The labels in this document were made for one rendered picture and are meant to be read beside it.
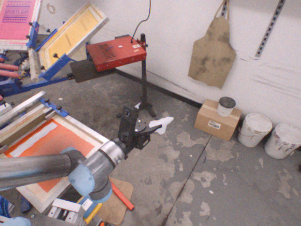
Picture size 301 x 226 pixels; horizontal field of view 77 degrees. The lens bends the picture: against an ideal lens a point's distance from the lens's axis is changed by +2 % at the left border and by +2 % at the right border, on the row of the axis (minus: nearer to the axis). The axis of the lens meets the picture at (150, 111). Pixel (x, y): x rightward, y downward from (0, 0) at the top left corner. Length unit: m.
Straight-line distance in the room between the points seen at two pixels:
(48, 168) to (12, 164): 0.09
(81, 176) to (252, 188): 2.25
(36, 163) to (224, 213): 2.04
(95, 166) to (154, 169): 1.90
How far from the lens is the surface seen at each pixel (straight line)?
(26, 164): 0.59
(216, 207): 2.36
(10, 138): 1.71
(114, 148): 0.56
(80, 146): 1.53
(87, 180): 0.54
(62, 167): 0.65
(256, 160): 2.82
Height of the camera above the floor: 2.16
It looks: 46 degrees down
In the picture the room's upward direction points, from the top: straight up
